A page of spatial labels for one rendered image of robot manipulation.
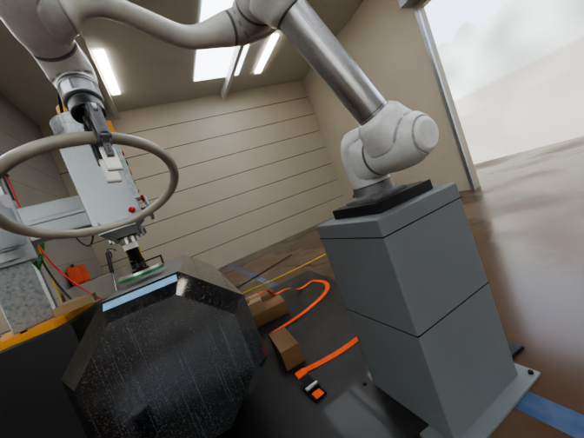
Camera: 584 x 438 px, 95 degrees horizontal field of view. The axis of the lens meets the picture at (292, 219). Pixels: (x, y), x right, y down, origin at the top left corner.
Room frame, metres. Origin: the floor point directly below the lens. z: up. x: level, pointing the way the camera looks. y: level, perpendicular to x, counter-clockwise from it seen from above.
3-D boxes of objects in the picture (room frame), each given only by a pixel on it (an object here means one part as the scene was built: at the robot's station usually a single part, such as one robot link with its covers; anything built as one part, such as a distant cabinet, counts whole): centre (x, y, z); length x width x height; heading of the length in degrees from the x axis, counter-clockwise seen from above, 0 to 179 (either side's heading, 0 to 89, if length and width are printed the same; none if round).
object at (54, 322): (1.61, 1.69, 0.76); 0.49 x 0.49 x 0.05; 19
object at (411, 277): (1.07, -0.35, 0.40); 0.50 x 0.50 x 0.80; 23
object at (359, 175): (1.06, -0.35, 1.00); 0.18 x 0.16 x 0.22; 19
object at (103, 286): (4.15, 3.06, 0.43); 1.30 x 0.62 x 0.86; 23
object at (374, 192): (1.09, -0.34, 0.87); 0.22 x 0.18 x 0.06; 23
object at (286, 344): (1.66, 0.33, 0.07); 0.30 x 0.12 x 0.12; 18
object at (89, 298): (1.65, 1.43, 0.81); 0.20 x 0.10 x 0.05; 117
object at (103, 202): (1.48, 0.88, 1.32); 0.36 x 0.22 x 0.45; 29
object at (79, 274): (3.95, 3.21, 0.99); 0.50 x 0.22 x 0.33; 23
